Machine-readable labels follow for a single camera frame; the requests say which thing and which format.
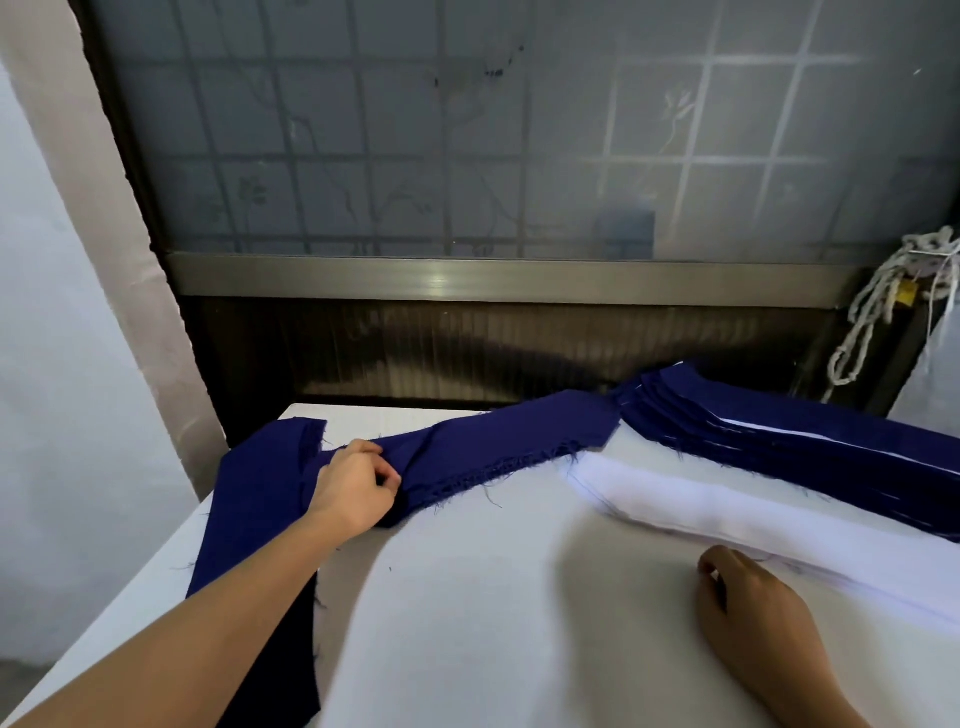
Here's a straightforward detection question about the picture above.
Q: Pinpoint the person's right forearm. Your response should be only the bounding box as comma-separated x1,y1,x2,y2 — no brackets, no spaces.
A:
750,658,876,728

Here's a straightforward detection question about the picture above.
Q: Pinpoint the stack of white fabric strips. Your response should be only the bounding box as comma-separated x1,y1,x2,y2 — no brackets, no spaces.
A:
566,453,960,640

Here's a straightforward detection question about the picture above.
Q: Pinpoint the person's left hand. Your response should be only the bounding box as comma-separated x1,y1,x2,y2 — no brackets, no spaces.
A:
309,439,403,538

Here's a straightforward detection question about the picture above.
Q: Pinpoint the dark corrugated panel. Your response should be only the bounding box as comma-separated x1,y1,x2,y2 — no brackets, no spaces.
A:
178,295,845,412

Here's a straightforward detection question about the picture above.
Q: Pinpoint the clear plastic bag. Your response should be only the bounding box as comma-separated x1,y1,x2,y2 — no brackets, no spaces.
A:
888,298,960,442

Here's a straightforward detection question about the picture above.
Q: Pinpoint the stack of navy fabric pieces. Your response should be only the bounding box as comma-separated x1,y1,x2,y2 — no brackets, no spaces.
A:
613,360,960,546

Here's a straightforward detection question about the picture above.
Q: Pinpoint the navy blue fabric strip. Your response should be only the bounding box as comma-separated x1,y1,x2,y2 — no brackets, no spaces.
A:
321,390,625,528

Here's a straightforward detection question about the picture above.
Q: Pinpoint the person's left forearm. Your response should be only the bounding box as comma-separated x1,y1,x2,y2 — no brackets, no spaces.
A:
6,510,355,728

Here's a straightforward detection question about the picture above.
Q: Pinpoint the metal window frame bar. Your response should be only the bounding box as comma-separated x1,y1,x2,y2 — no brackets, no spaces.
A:
163,250,875,310

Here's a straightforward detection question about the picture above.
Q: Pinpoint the white knotted rope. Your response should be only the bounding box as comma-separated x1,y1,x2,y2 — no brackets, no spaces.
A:
820,225,960,406

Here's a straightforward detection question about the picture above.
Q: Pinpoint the white cloth table cover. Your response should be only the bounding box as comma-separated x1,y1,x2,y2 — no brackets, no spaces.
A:
309,403,960,728

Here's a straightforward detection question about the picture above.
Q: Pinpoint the navy blue fabric piece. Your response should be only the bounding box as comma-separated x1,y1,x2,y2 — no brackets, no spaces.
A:
185,417,330,728

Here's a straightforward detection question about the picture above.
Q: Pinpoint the person's right hand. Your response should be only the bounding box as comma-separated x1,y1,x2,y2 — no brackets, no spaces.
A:
696,545,824,708

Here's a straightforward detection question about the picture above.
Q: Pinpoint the frosted glass window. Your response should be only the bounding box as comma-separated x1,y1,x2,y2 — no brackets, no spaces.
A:
88,0,960,265

